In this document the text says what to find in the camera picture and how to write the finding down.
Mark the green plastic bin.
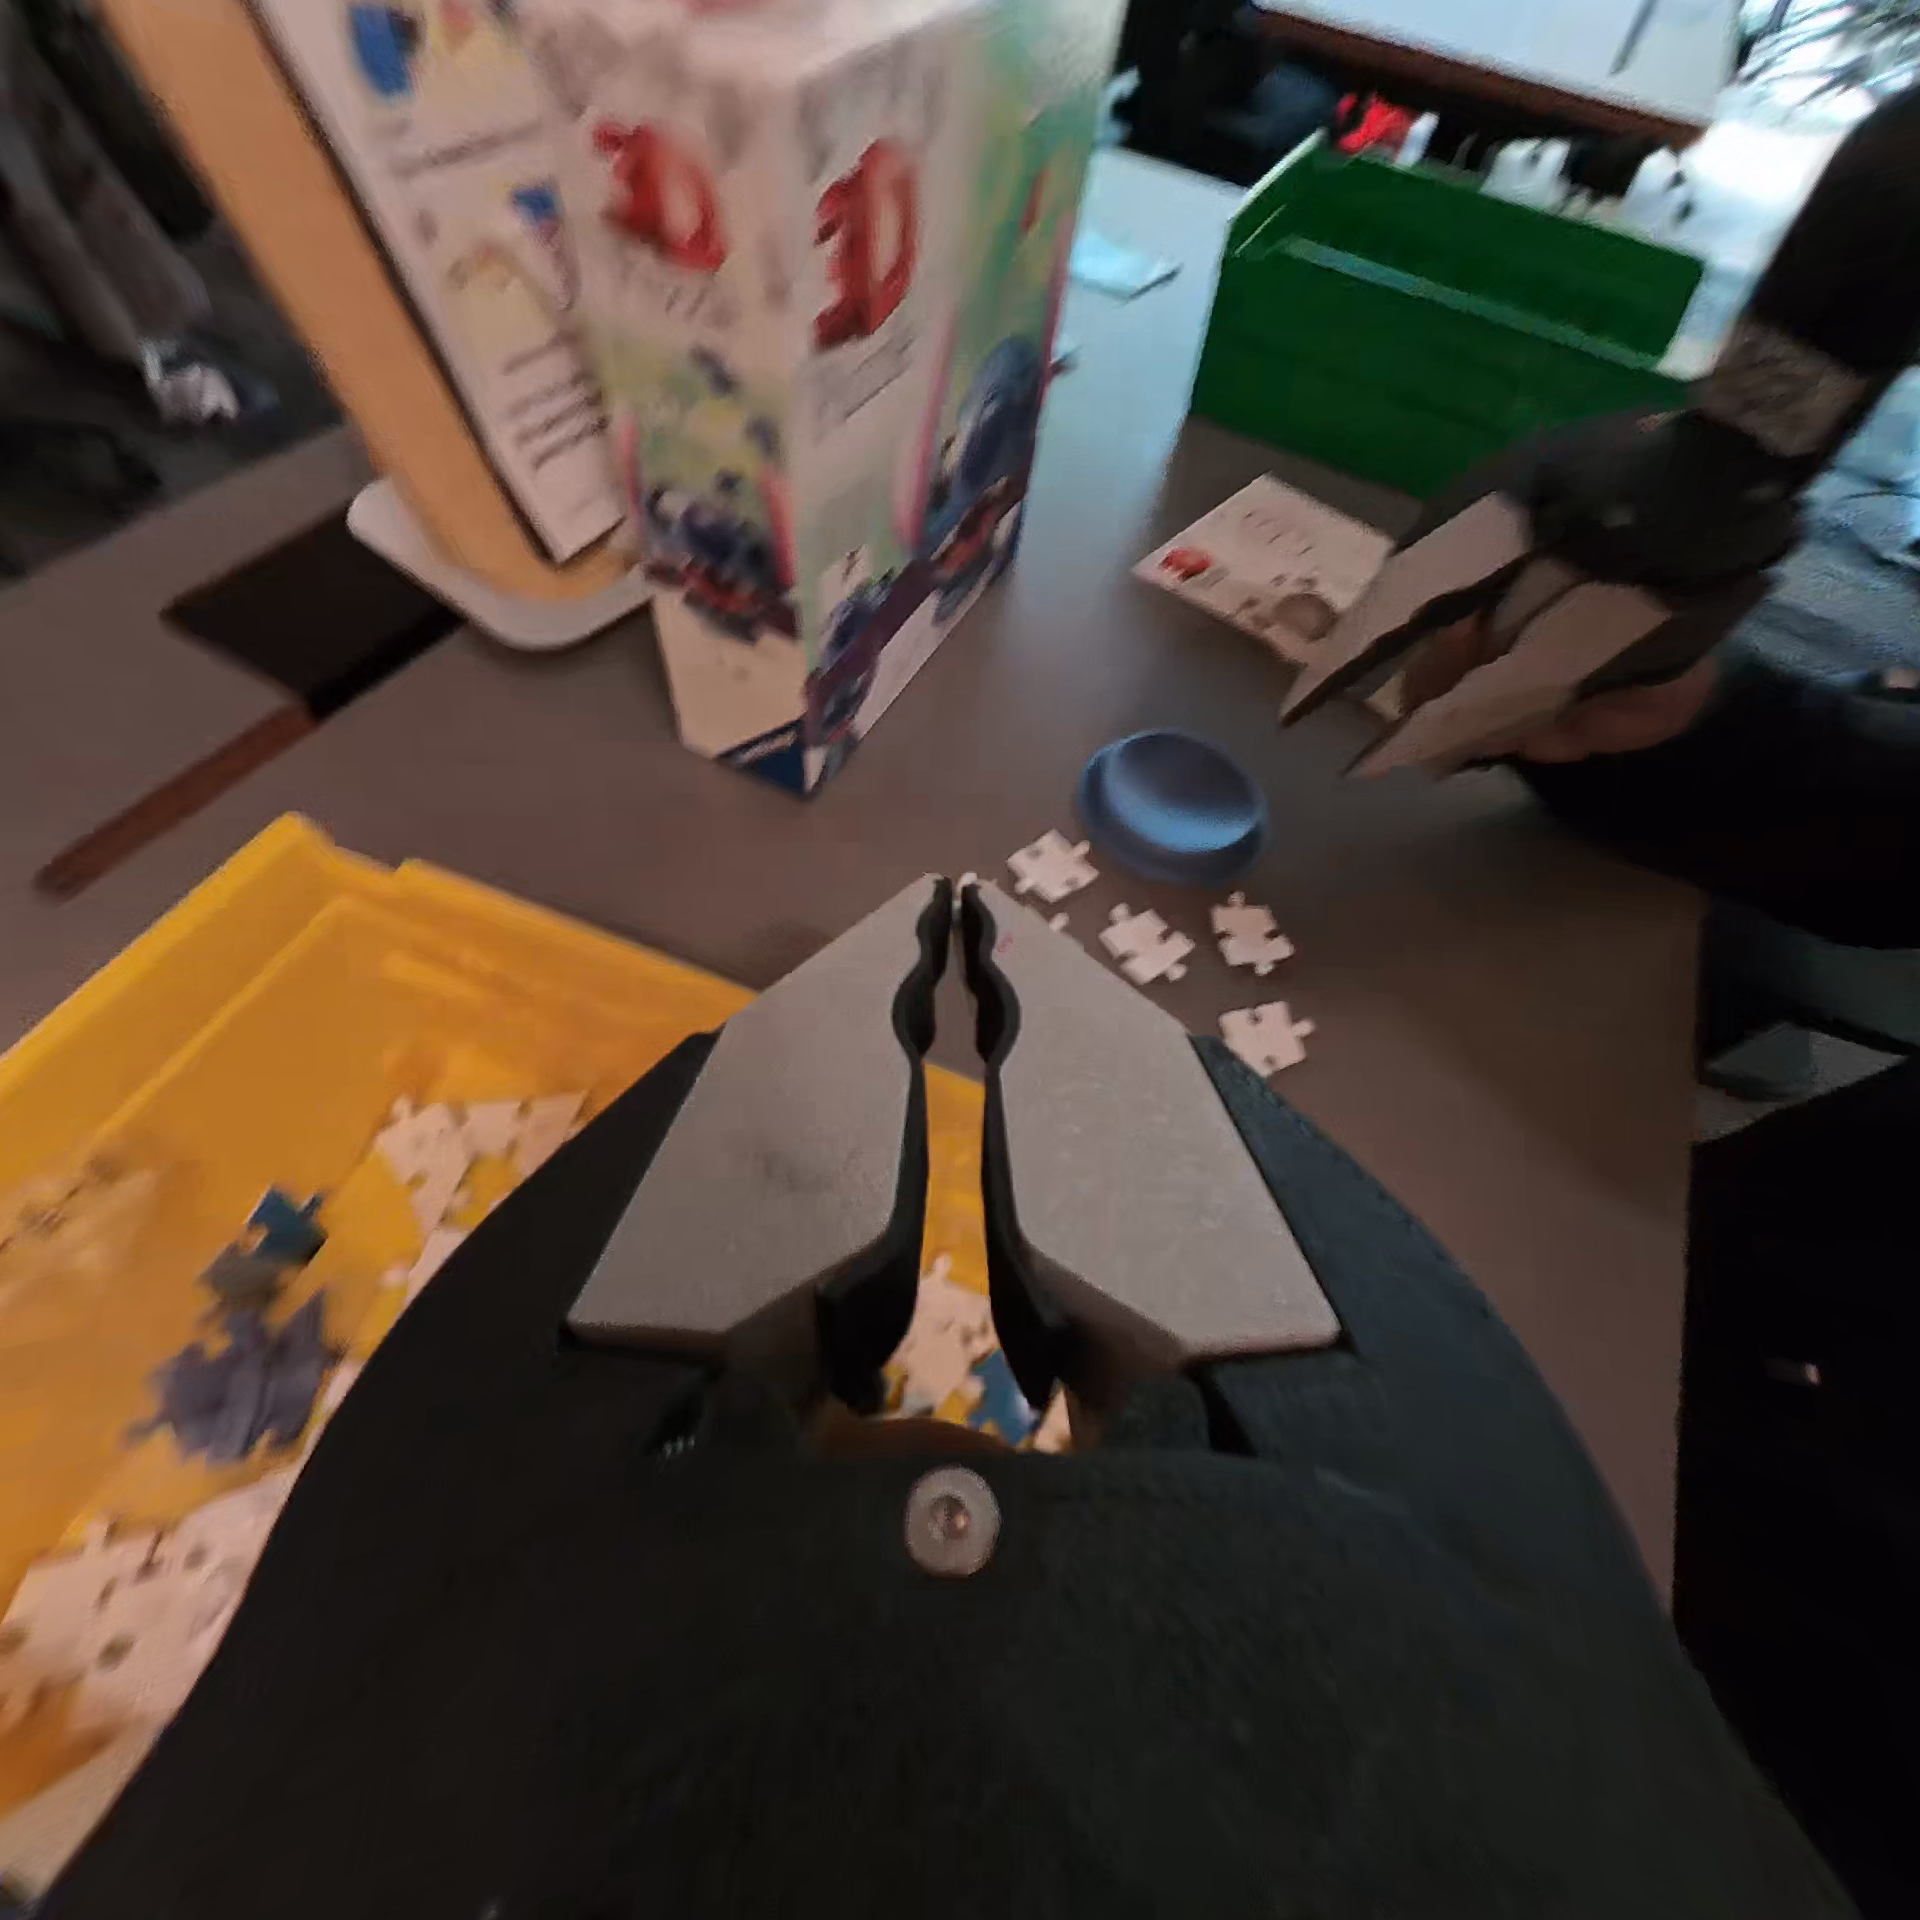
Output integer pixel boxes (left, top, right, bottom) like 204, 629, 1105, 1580
1192, 128, 1704, 502

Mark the blue jigsaw puzzle piece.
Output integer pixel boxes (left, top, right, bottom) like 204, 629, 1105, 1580
208, 1192, 332, 1306

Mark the person's dark jacket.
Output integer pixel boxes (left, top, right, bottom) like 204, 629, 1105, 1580
1672, 1052, 1920, 1920

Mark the white instruction sheet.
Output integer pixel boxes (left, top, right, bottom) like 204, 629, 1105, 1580
254, 0, 634, 566

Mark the yellow plastic bin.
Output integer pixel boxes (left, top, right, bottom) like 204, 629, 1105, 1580
0, 814, 1078, 1907

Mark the person's right forearm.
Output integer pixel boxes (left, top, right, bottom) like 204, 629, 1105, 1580
1498, 652, 1920, 969

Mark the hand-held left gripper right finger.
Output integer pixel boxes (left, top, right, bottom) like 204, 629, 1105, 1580
956, 879, 1341, 1454

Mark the person's right hand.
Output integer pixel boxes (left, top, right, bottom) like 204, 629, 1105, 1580
1513, 661, 1732, 771

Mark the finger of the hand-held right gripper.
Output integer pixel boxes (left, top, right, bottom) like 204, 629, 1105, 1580
1280, 493, 1535, 729
1341, 567, 1679, 785

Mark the pile of white puzzle pieces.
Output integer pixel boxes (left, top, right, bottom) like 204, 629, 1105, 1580
0, 1089, 1078, 1774

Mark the wooden sign stand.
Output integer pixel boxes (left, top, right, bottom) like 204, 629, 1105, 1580
105, 0, 662, 649

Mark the blue round plastic stand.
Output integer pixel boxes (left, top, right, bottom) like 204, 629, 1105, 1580
1078, 729, 1270, 887

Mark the puzzle instruction leaflet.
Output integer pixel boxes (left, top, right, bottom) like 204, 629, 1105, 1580
1133, 473, 1398, 668

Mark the printed cardboard puzzle box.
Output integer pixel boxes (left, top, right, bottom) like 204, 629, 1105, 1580
516, 0, 1127, 796

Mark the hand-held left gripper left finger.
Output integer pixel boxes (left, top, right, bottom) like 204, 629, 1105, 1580
568, 874, 961, 1414

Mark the white paper slip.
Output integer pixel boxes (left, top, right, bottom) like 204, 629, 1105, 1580
1070, 226, 1181, 297

